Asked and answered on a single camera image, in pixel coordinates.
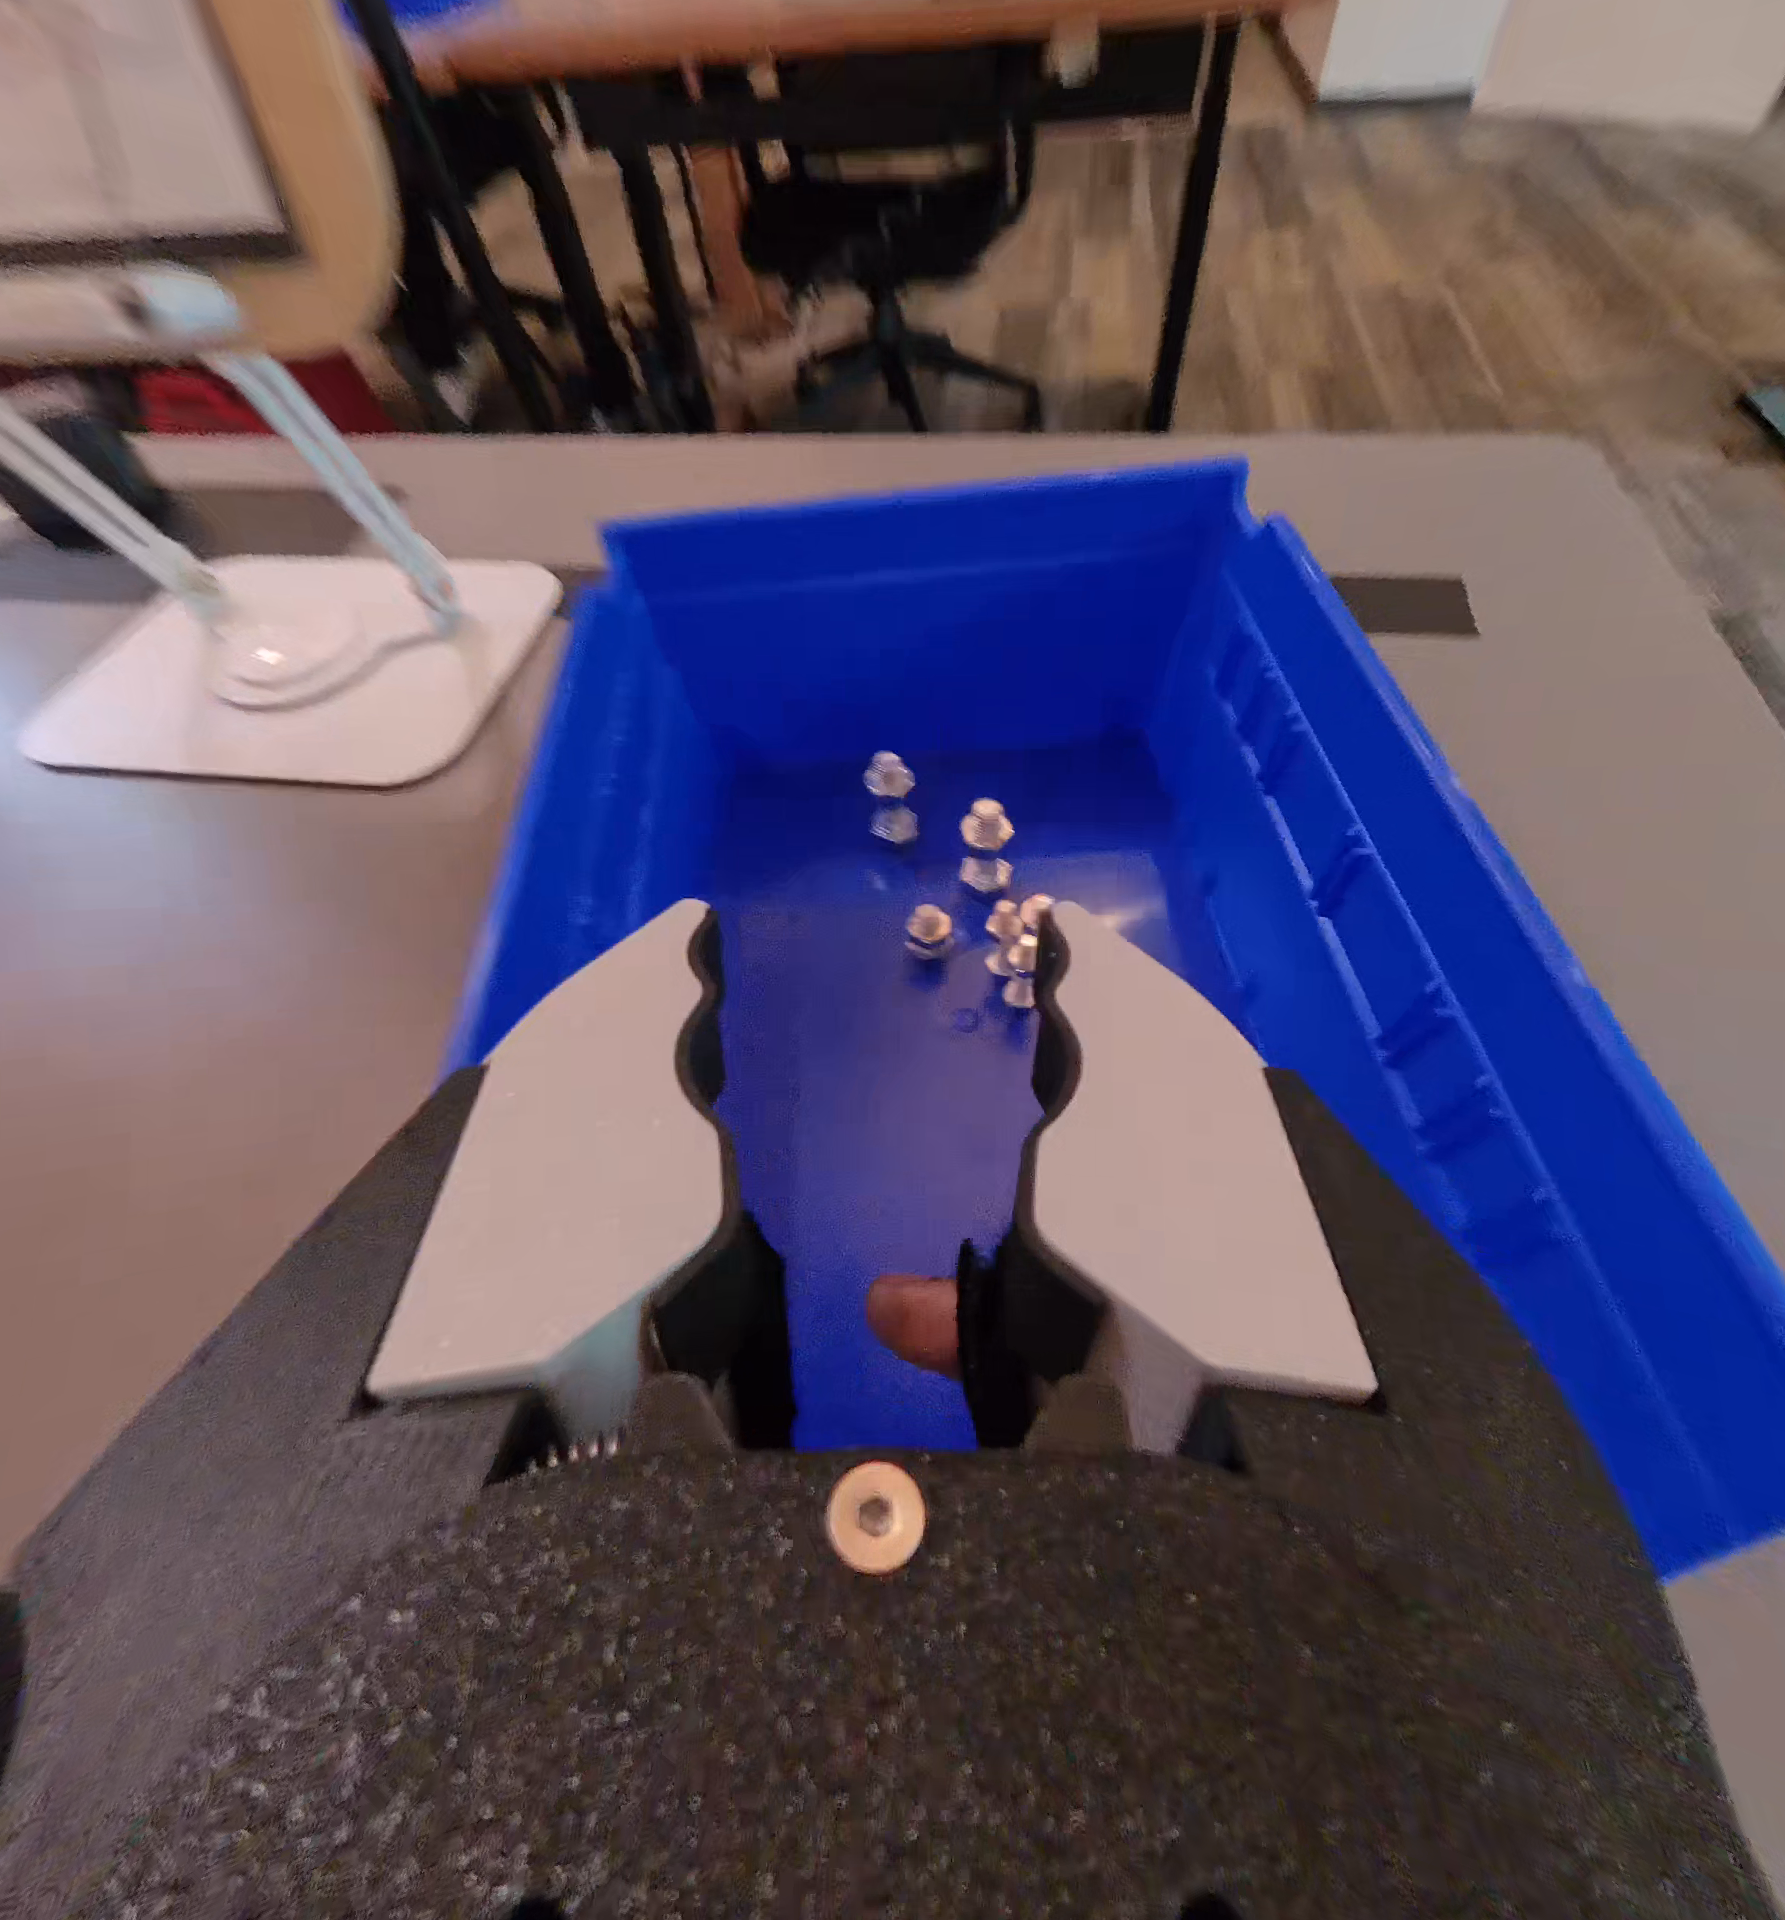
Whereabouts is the person's right hand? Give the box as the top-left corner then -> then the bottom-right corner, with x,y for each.
865,1274 -> 972,1374

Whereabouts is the white document stand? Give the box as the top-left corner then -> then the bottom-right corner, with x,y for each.
0,267 -> 563,789

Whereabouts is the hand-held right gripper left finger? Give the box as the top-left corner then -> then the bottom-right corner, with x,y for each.
364,899 -> 751,1452

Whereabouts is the black office chair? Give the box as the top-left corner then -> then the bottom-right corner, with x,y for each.
742,90 -> 1051,438

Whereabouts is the blue plastic bin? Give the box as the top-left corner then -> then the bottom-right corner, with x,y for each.
448,456 -> 1785,1585

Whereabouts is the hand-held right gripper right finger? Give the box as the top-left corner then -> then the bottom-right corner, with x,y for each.
1012,899 -> 1381,1452

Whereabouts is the red bag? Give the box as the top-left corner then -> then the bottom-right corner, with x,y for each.
133,363 -> 398,439

